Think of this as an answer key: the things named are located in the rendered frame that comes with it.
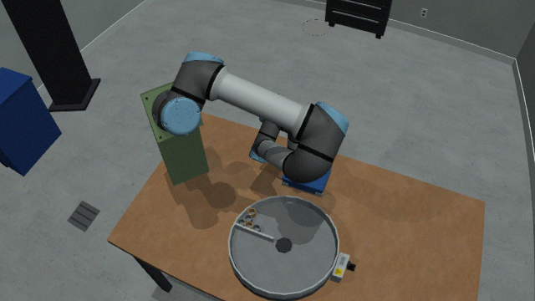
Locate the blue crate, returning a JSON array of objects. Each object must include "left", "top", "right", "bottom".
[{"left": 282, "top": 167, "right": 332, "bottom": 197}]

